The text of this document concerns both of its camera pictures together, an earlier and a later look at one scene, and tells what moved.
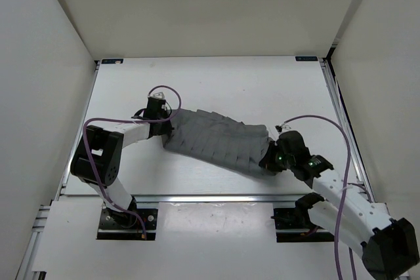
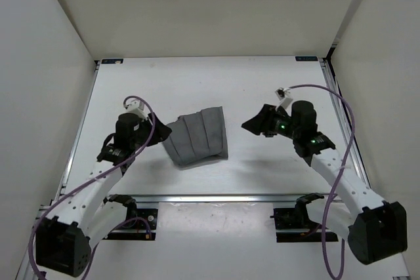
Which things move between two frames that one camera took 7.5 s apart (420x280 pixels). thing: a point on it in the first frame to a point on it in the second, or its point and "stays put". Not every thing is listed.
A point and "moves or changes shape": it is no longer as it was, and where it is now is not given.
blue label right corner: [306, 58] stays put
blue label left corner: [111, 61] stays put
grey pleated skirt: [220, 138] moves or changes shape
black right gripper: [267, 161] to [263, 121]
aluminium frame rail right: [345, 117] stays put
